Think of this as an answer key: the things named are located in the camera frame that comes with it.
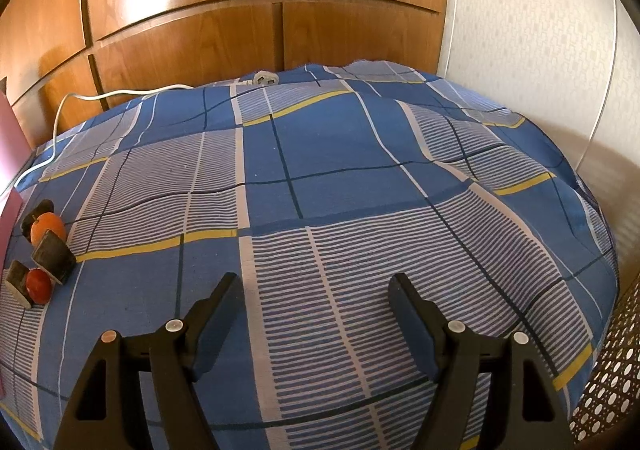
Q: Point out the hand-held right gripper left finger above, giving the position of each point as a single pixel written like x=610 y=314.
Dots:
x=212 y=330

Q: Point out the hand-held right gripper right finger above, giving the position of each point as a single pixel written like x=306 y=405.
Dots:
x=417 y=330

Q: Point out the red tomato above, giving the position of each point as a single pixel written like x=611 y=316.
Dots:
x=40 y=286

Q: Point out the pink cardboard box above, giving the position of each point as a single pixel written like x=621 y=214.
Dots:
x=9 y=220

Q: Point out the blue plaid cloth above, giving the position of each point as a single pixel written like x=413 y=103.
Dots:
x=350 y=190

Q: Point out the orange with stem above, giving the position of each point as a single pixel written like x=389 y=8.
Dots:
x=48 y=228

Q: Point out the woven cane chair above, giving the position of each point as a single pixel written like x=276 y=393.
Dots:
x=610 y=370

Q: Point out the pink electric kettle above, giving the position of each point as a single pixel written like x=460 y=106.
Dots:
x=10 y=145

